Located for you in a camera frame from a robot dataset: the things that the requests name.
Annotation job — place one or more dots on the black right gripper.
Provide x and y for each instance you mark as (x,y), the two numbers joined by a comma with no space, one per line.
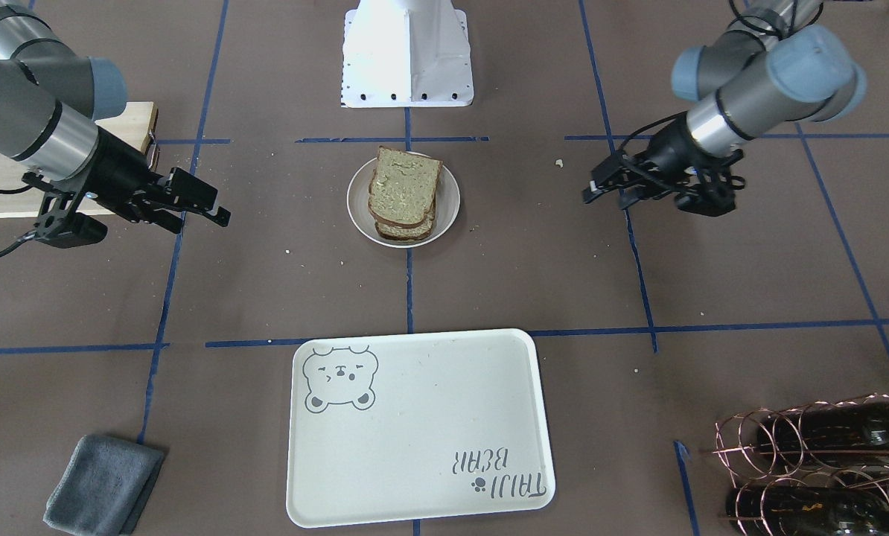
(115,170)

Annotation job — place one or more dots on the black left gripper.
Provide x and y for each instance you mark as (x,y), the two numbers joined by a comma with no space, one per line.
(668,151)

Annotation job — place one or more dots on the bread slice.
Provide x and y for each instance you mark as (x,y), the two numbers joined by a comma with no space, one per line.
(397,233)
(402,190)

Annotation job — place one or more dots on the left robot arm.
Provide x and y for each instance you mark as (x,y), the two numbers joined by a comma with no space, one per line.
(773,64)

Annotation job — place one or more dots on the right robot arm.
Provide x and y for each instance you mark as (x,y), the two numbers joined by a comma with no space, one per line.
(51,100)

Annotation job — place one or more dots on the cream bear tray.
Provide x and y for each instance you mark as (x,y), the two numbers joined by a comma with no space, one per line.
(416,426)

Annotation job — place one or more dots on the wooden cutting board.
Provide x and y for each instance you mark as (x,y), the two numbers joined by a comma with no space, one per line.
(135,126)

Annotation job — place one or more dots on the white round plate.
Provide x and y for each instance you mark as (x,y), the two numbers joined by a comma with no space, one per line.
(448,202)

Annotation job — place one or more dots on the grey folded cloth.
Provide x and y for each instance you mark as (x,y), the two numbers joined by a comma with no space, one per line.
(105,488)

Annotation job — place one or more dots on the dark green wine bottle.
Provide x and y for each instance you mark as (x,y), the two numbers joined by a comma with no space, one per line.
(838,436)

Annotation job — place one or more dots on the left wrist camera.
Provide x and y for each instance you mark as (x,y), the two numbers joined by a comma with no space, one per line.
(712,196)

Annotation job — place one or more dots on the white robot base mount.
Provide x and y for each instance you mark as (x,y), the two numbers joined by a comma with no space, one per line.
(406,53)

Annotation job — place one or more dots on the copper wire bottle rack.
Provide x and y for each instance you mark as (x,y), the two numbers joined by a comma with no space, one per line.
(819,468)

